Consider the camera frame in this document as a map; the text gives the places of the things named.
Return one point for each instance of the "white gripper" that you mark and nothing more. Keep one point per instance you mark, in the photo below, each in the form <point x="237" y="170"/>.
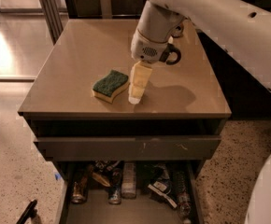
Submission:
<point x="148" y="49"/>

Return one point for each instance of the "green and yellow sponge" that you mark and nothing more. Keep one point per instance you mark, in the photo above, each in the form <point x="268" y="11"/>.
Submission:
<point x="110" y="86"/>

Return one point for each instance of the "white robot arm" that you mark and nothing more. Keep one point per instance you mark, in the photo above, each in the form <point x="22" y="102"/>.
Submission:
<point x="245" y="32"/>

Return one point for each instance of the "grey drawer cabinet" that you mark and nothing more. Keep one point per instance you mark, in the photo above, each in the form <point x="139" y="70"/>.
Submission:
<point x="88" y="49"/>

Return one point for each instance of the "grey top drawer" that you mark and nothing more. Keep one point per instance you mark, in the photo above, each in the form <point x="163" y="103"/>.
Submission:
<point x="128" y="140"/>

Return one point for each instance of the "blue can in drawer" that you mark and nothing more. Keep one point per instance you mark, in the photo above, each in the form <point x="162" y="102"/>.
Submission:
<point x="114" y="192"/>

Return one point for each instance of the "brown can in drawer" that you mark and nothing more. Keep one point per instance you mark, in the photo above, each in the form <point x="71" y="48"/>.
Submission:
<point x="79" y="193"/>

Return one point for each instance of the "grey open middle drawer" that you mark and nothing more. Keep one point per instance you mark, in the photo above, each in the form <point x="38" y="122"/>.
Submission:
<point x="143" y="209"/>

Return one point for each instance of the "orange soda can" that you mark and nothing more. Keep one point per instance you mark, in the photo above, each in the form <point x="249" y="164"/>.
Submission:
<point x="178" y="31"/>

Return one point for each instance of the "clear plastic bottle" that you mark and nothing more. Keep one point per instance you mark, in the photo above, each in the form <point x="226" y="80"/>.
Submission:
<point x="128" y="185"/>

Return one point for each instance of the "dark snack bag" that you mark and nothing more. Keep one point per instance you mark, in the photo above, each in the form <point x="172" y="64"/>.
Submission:
<point x="107" y="173"/>

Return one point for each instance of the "black and white packet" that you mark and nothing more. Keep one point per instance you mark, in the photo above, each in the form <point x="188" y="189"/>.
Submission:
<point x="161" y="185"/>

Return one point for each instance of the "crinkled water bottle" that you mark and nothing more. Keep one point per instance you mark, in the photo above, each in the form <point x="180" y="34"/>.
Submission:
<point x="182" y="196"/>

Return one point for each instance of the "black object on floor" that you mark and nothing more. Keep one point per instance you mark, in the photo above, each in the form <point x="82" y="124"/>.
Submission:
<point x="29" y="212"/>

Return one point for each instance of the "metal wall bracket left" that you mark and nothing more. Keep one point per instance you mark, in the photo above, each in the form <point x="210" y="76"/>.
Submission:
<point x="106" y="9"/>

